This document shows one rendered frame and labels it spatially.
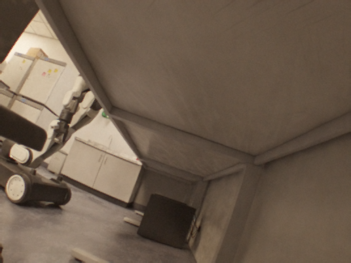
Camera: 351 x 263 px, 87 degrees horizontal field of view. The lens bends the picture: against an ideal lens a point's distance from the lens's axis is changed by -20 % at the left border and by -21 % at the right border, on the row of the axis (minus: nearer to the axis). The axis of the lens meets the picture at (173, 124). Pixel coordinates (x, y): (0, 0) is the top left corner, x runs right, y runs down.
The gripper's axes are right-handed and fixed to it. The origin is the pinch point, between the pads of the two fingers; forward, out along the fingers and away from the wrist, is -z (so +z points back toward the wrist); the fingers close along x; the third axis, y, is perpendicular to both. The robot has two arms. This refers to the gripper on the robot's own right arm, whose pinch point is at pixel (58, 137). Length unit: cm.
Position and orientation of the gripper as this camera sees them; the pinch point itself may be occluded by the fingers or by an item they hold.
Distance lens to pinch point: 152.4
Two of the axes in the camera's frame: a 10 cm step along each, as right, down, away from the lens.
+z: 2.1, -9.1, 3.5
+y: 3.1, 4.1, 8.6
